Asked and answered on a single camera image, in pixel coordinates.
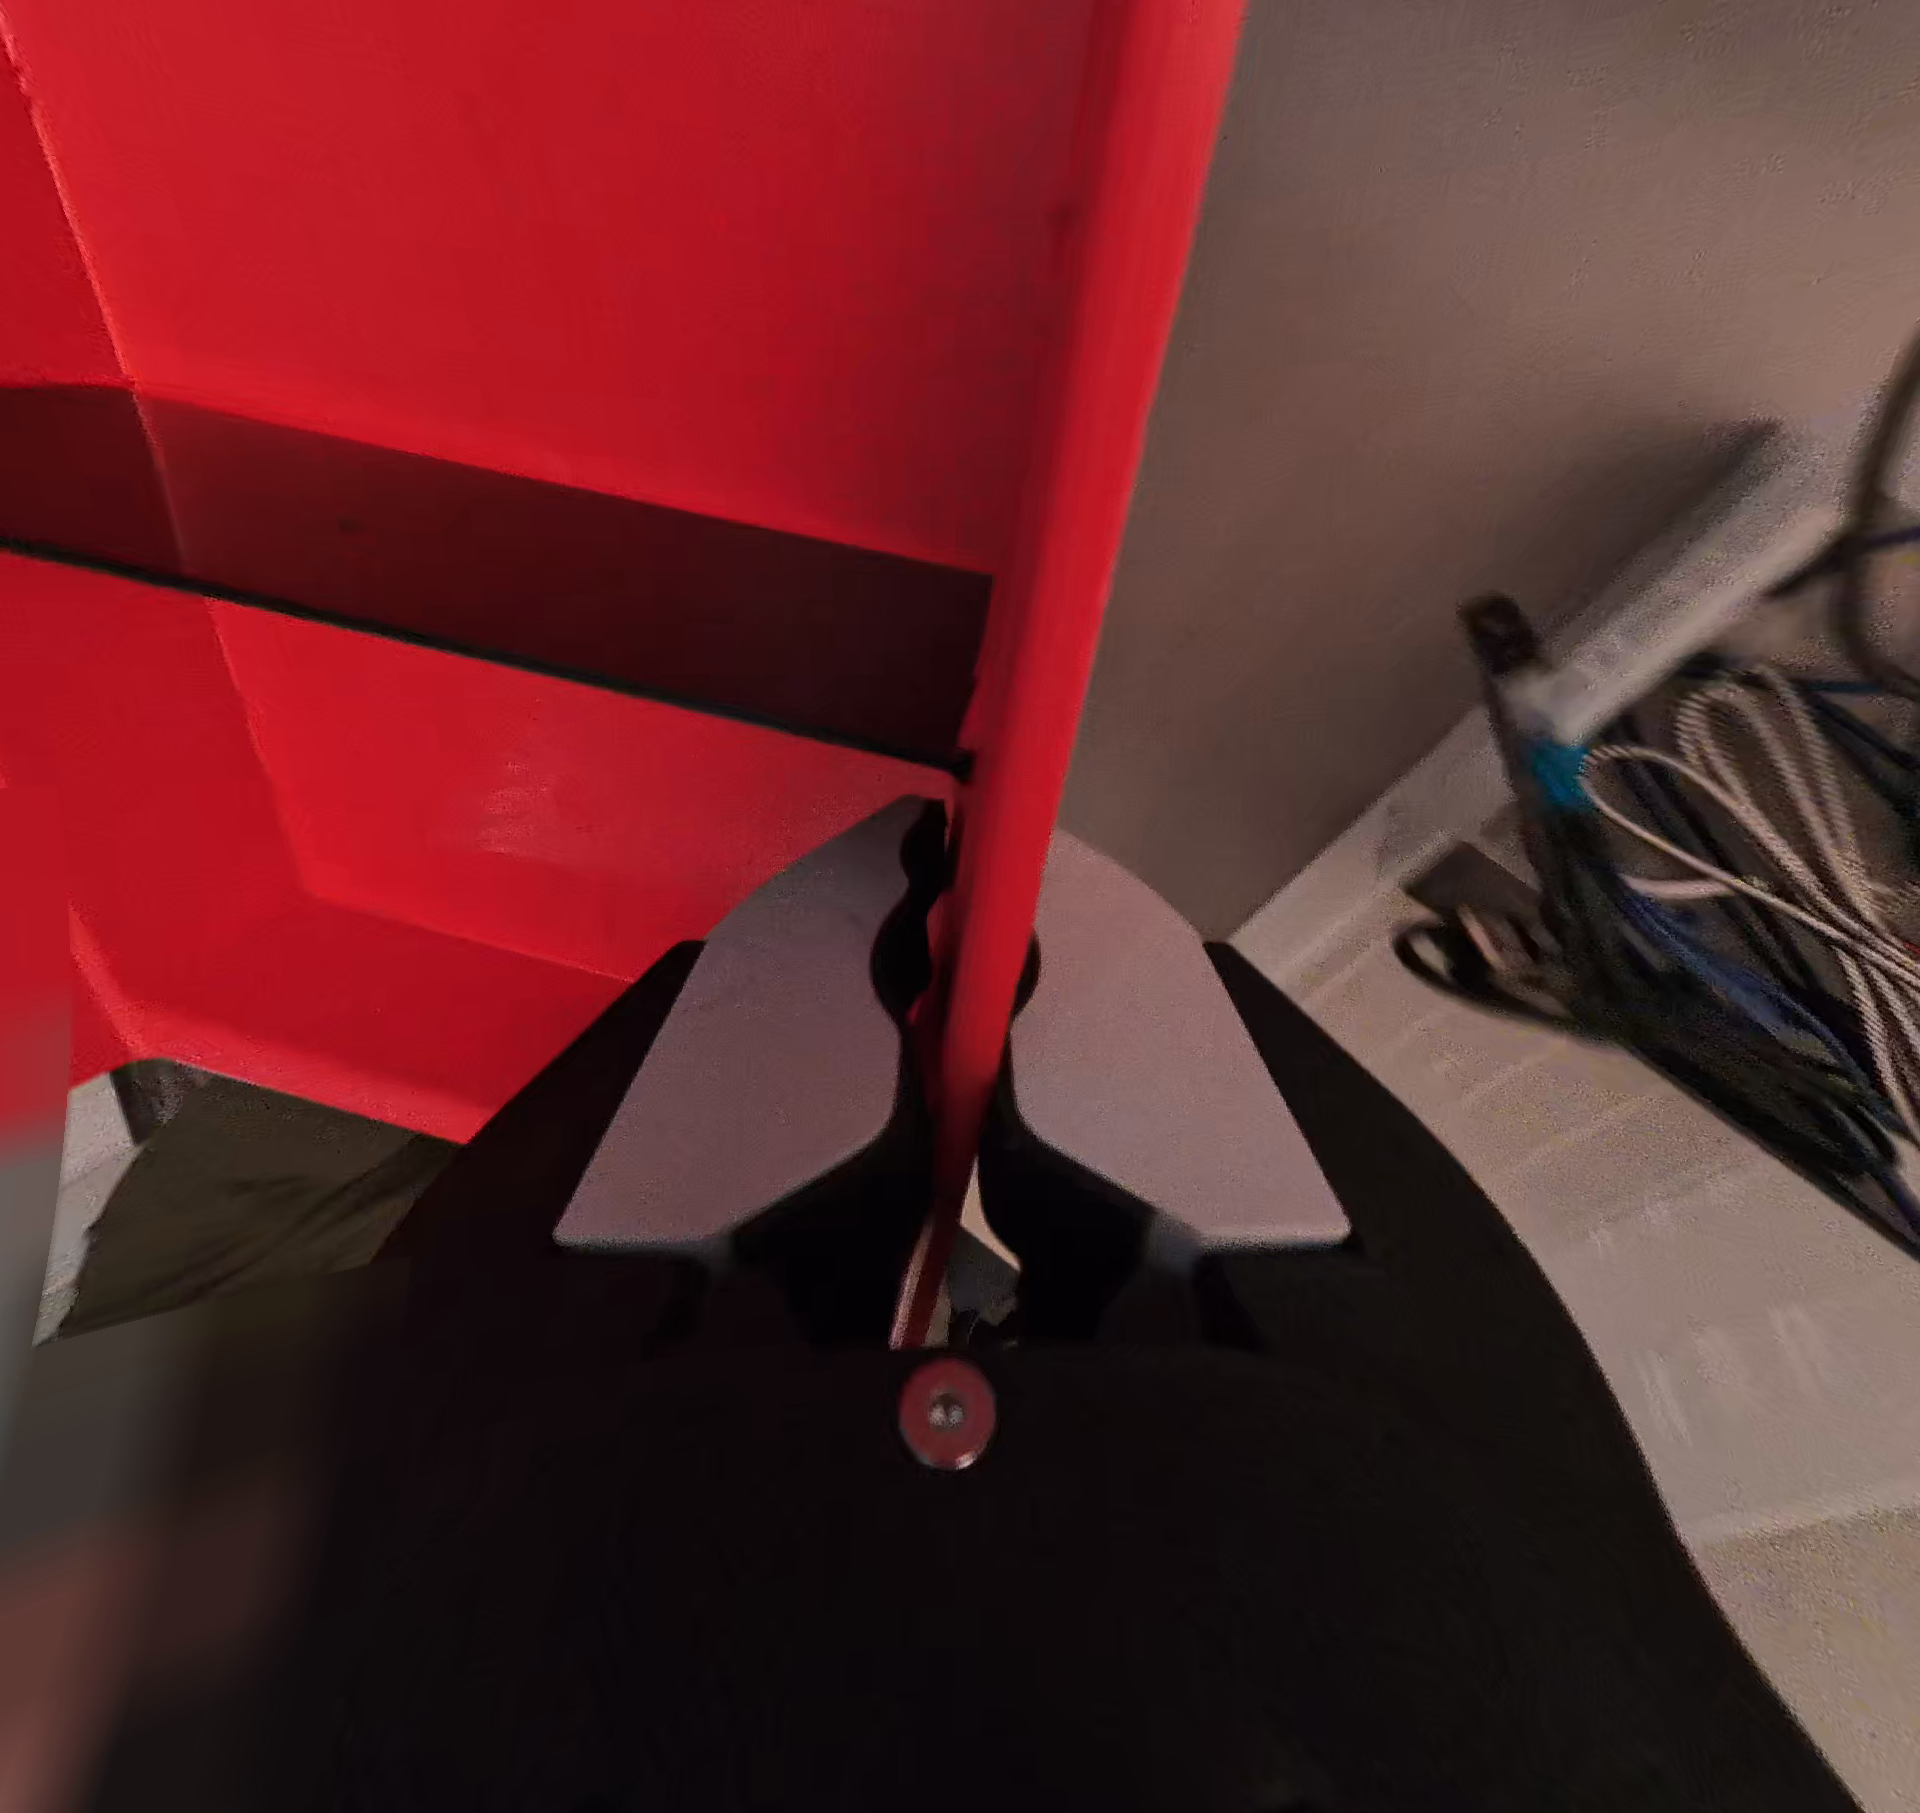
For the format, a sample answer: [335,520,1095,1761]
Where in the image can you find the clear plastic bin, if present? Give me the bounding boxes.
[1231,411,1920,1247]

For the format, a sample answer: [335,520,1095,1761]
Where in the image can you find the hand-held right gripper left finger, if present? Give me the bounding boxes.
[551,800,956,1261]

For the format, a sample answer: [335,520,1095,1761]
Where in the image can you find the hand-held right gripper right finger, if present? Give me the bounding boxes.
[992,827,1352,1261]

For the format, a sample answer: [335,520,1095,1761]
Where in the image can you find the red plastic bin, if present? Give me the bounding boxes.
[0,0,1276,1347]

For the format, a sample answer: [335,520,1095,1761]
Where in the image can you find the thin blue cable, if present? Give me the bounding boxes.
[1543,520,1920,1139]

